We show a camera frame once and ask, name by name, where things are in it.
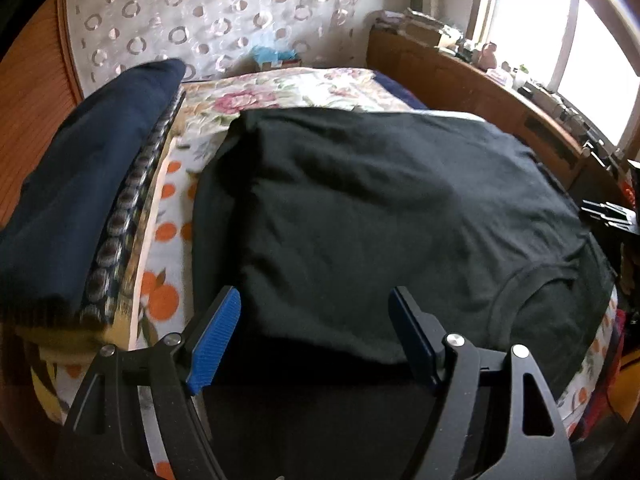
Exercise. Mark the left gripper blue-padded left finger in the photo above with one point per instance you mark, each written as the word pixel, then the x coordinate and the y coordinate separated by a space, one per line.
pixel 103 436

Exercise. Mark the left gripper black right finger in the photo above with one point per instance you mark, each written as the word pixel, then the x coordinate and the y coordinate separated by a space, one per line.
pixel 494 416

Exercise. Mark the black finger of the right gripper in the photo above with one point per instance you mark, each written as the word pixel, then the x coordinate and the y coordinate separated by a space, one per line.
pixel 611 215

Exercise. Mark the black printed t-shirt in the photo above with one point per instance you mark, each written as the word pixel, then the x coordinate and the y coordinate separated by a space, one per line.
pixel 314 215

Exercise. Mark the floral bedspread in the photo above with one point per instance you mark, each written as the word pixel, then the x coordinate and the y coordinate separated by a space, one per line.
pixel 199 401

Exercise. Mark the folded circle-patterned cloth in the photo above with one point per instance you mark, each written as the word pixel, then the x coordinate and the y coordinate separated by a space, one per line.
pixel 116 243

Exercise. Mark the pink figurine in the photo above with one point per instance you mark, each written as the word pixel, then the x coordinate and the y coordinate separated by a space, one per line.
pixel 487 59

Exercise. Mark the bright window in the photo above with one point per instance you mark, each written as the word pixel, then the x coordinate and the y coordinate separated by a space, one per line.
pixel 585 53

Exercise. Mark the folded navy blue garment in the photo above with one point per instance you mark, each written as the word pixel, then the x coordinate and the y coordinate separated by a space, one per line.
pixel 48 245

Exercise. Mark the wooden sideboard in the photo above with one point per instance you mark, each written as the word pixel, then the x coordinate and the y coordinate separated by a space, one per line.
pixel 442 82

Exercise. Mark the navy blue blanket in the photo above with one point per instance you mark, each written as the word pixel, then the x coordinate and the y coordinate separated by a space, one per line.
pixel 398 91

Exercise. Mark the stack of papers and books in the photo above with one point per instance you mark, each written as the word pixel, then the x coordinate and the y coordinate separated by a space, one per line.
pixel 418 27

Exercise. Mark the blue tissue box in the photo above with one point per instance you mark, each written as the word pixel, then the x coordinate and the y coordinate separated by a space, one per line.
pixel 266 59

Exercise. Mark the white circle-patterned curtain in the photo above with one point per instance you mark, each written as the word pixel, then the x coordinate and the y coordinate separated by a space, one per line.
pixel 214 38

